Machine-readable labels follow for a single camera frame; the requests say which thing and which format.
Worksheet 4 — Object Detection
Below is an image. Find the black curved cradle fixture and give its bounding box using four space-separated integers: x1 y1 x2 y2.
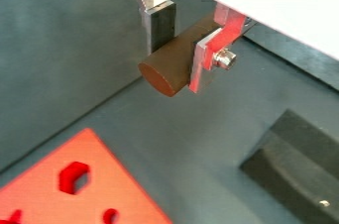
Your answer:
241 110 339 224

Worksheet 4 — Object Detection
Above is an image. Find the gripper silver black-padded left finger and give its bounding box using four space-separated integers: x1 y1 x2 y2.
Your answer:
136 0 177 53

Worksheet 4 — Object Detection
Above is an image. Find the gripper silver red-lit right finger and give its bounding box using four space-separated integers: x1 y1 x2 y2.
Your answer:
189 4 247 93

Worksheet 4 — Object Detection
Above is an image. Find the brown oval cylinder peg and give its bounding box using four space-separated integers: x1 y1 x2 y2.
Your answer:
138 14 221 97

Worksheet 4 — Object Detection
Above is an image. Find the red shape-sorting block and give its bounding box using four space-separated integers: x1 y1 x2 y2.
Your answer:
0 129 173 224

